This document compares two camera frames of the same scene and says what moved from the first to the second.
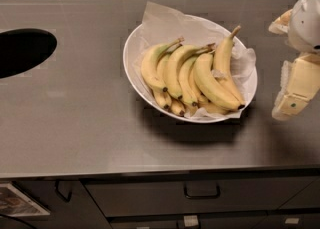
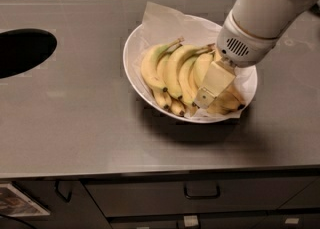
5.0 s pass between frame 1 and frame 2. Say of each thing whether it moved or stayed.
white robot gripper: moved
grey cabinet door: stayed
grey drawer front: stayed
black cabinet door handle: stayed
